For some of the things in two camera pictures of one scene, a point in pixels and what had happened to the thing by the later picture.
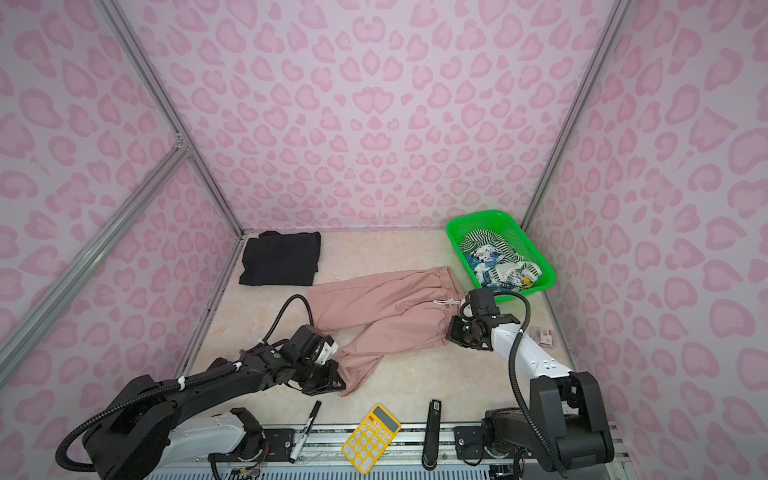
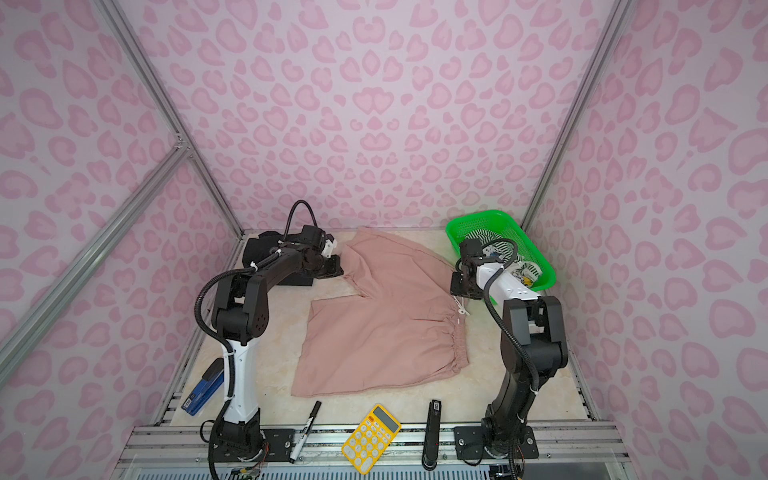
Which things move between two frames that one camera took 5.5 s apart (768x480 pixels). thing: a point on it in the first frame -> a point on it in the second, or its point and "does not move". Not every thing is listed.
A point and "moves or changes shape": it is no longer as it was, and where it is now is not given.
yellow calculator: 367,445 does not move
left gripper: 330,383 -> 334,270
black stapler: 431,444 does not move
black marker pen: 297,449 does not move
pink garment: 370,317 moves or changes shape
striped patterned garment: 495,262 does not move
